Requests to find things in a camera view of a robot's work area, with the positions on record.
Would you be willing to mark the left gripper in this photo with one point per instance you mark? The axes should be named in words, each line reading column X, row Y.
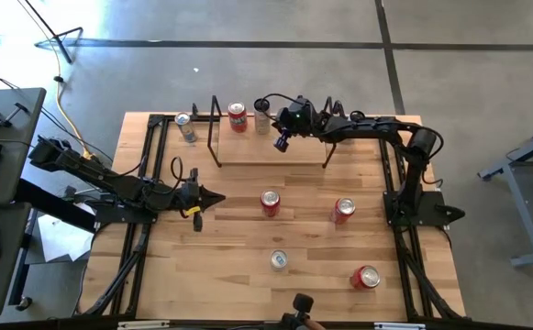
column 185, row 199

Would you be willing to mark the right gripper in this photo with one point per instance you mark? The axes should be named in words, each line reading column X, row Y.
column 303, row 117

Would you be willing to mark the red Fanta soda can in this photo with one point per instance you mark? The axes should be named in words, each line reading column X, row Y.
column 237, row 120
column 340, row 213

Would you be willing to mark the plain red soda can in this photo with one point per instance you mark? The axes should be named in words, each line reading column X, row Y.
column 364, row 278
column 270, row 206

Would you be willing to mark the blue silver energy drink can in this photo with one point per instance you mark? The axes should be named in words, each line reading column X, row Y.
column 187, row 130
column 278, row 260

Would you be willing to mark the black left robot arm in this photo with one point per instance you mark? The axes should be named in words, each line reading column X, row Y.
column 110, row 183

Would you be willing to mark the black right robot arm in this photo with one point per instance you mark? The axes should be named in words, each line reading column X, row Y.
column 371, row 128

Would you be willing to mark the yellow tape tag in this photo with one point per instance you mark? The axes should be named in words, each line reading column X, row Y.
column 193, row 211

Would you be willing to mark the white mounting plate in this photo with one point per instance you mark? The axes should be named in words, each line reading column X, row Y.
column 399, row 326
column 142, row 325

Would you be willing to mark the white paper sheet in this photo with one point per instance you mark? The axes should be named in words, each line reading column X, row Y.
column 62, row 240

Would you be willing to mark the black desk support beam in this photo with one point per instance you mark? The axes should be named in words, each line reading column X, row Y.
column 50, row 204

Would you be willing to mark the person's hand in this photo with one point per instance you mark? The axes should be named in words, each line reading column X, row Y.
column 315, row 325

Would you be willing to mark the grey desk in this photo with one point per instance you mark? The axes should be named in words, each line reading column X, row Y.
column 0, row 284
column 18, row 151

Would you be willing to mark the black tripod stand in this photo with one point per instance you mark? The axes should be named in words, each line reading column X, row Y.
column 67, row 56

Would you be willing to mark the black caster wheel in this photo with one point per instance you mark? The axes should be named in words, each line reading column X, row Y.
column 24, row 303

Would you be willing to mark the workbench with blue-grey legs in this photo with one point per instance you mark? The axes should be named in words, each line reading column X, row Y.
column 524, row 215

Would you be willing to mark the black aluminium rig frame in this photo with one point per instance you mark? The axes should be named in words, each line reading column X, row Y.
column 155, row 120

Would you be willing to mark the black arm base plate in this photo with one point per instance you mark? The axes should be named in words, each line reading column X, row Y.
column 107, row 217
column 436, row 208

